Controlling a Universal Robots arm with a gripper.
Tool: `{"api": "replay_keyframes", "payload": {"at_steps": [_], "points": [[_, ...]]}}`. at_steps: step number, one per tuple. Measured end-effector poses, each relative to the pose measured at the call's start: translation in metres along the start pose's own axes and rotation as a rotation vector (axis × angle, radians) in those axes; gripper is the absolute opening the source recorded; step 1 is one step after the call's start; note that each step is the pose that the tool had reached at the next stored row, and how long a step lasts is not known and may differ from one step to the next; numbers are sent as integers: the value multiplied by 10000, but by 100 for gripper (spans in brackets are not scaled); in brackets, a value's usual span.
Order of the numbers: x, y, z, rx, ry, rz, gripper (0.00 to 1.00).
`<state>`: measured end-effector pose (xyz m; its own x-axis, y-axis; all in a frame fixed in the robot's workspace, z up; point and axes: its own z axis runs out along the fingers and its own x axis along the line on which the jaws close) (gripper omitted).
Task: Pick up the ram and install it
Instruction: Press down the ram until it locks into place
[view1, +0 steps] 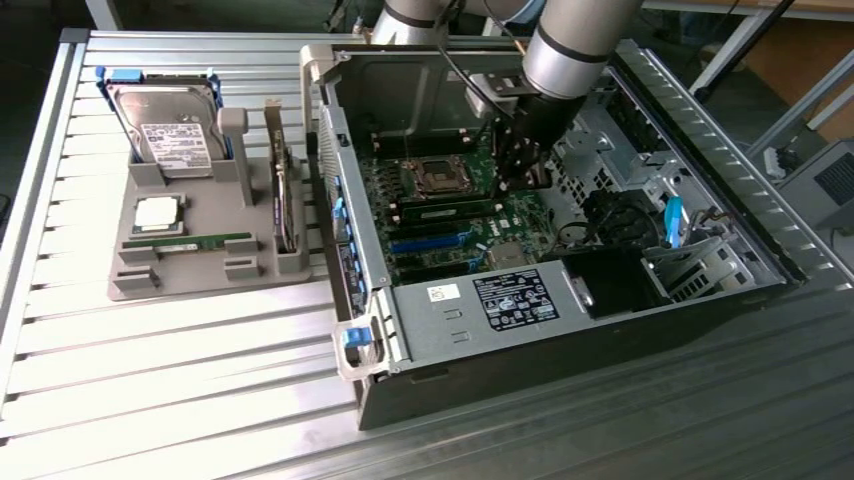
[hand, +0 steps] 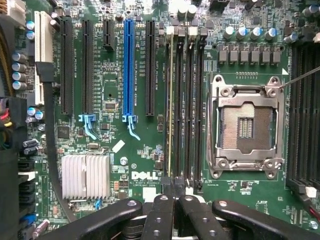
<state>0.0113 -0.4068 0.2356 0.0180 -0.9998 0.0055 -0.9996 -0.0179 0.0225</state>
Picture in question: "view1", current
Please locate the grey computer tower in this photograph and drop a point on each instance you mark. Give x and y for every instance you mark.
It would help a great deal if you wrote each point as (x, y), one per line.
(820, 190)

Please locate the open black PC case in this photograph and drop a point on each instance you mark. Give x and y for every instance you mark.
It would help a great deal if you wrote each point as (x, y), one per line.
(534, 380)

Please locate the silver CPU chip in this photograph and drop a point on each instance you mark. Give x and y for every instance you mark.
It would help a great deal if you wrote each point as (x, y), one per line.
(159, 212)

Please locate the blue expansion slot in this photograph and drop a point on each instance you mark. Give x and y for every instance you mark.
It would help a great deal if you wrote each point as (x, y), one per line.
(427, 244)

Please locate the RAM stick in slot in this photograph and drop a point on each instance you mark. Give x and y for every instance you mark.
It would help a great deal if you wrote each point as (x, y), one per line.
(447, 211)

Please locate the silver hard disk drive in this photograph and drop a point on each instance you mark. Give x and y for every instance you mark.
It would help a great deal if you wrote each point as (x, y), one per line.
(127, 77)

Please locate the silver disk bay cage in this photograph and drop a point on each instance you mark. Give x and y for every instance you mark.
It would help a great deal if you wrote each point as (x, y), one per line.
(700, 270)

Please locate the silver hard disk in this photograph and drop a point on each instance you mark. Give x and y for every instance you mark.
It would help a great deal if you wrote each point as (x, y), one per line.
(167, 130)

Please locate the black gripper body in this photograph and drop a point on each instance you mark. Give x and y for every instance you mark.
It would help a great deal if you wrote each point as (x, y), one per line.
(550, 117)

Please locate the grey parts rack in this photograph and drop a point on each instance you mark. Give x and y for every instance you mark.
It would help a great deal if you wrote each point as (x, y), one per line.
(200, 280)

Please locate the green RAM stick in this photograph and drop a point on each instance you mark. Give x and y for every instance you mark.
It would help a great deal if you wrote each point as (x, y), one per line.
(200, 241)

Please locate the black fan duct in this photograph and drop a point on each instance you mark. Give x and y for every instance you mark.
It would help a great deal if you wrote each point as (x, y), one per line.
(614, 280)

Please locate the graphics card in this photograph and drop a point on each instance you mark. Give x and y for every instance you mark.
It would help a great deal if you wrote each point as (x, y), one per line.
(283, 200)

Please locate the grey power supply unit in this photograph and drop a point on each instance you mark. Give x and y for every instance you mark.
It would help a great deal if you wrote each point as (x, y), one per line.
(433, 325)

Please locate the blue case latch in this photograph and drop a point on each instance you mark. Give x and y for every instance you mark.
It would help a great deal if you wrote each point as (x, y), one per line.
(353, 337)

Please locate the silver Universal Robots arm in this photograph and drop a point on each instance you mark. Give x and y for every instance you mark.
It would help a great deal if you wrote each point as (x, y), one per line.
(567, 50)

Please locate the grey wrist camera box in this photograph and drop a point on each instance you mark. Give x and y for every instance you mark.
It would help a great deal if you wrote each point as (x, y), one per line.
(492, 92)

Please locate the brown wooden desk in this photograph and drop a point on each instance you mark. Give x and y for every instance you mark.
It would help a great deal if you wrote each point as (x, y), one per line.
(800, 60)

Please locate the green motherboard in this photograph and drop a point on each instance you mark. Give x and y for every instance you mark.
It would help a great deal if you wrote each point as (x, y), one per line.
(520, 212)

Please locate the silver chipset heatsink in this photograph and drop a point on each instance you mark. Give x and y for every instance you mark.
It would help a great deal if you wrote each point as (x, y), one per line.
(507, 257)

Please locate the CPU socket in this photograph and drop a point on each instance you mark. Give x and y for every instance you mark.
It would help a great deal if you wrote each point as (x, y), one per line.
(435, 177)

